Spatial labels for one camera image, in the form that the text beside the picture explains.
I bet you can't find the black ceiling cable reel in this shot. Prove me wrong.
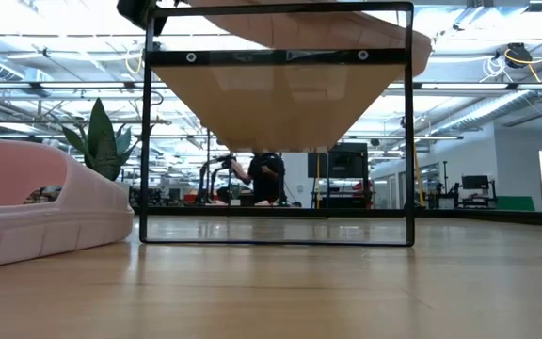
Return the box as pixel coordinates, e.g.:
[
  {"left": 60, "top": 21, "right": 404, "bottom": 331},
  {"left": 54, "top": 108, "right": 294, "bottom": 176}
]
[{"left": 504, "top": 42, "right": 534, "bottom": 70}]

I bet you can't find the green snake plant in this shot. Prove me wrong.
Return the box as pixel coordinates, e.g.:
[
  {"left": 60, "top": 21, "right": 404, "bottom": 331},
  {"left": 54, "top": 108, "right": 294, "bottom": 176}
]
[{"left": 61, "top": 97, "right": 155, "bottom": 183}]

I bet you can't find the person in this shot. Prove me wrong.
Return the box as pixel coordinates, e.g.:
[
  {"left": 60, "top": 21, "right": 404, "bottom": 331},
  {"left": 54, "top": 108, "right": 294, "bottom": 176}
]
[{"left": 231, "top": 151, "right": 287, "bottom": 207}]

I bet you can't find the green low panel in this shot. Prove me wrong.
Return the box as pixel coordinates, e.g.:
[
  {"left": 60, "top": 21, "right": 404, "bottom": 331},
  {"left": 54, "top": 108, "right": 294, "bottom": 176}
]
[{"left": 496, "top": 195, "right": 536, "bottom": 213}]

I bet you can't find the pink foam slide sandal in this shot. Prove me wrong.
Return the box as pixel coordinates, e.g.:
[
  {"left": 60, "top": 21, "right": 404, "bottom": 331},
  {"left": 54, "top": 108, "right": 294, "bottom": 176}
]
[
  {"left": 183, "top": 0, "right": 434, "bottom": 79},
  {"left": 0, "top": 138, "right": 136, "bottom": 272}
]

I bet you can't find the black monitor on stand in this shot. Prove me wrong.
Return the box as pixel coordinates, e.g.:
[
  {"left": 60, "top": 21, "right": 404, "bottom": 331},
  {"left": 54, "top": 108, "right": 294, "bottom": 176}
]
[{"left": 458, "top": 174, "right": 499, "bottom": 209}]

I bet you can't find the black equipment cabinet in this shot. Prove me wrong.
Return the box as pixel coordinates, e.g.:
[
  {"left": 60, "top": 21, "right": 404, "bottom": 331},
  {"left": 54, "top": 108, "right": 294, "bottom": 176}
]
[{"left": 323, "top": 143, "right": 370, "bottom": 211}]

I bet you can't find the silver ceiling air duct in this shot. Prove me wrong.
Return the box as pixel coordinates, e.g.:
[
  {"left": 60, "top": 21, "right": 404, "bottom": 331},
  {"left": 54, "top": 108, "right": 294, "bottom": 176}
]
[{"left": 433, "top": 70, "right": 542, "bottom": 136}]

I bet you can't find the black frame wooden shelf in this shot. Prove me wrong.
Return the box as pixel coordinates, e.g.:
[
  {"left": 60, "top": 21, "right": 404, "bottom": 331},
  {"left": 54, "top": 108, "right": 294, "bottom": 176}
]
[{"left": 138, "top": 1, "right": 417, "bottom": 249}]

